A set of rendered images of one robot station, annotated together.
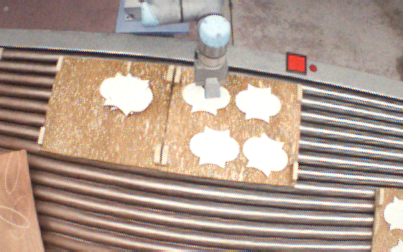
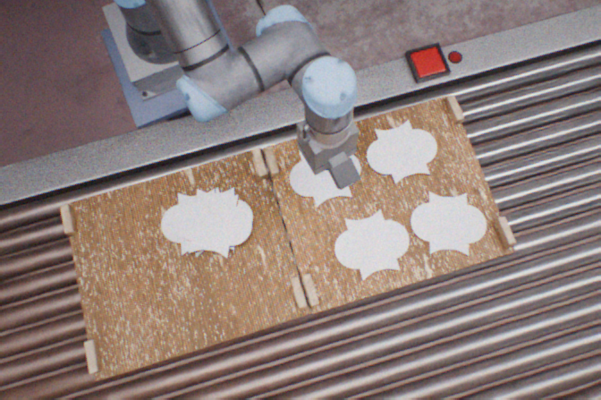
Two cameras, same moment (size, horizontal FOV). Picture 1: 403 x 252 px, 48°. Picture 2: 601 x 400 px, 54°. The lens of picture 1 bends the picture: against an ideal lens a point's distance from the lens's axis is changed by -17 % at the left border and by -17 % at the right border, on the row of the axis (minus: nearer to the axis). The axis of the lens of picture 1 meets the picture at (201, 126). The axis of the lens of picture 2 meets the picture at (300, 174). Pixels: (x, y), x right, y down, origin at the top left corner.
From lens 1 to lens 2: 54 cm
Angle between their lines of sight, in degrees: 7
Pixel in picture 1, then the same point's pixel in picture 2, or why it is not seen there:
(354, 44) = not seen: outside the picture
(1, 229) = not seen: outside the picture
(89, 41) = (101, 158)
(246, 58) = not seen: hidden behind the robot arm
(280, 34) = (340, 14)
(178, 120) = (302, 226)
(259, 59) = (370, 82)
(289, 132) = (465, 174)
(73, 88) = (114, 248)
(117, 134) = (224, 288)
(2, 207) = not seen: outside the picture
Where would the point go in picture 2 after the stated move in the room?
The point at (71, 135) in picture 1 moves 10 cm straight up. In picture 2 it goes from (148, 327) to (131, 321)
